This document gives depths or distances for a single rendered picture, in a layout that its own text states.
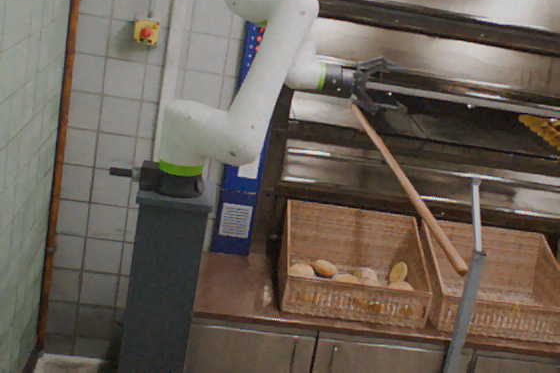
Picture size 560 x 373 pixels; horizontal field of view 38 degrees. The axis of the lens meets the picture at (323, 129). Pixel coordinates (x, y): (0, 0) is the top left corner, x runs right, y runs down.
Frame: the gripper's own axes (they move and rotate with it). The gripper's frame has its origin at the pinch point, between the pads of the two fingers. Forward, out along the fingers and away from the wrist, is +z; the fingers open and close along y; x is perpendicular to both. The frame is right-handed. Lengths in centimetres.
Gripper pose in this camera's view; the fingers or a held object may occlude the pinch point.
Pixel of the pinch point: (397, 88)
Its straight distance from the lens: 272.3
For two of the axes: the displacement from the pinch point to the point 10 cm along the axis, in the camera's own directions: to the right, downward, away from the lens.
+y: -1.8, 9.5, 2.5
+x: 1.2, 2.7, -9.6
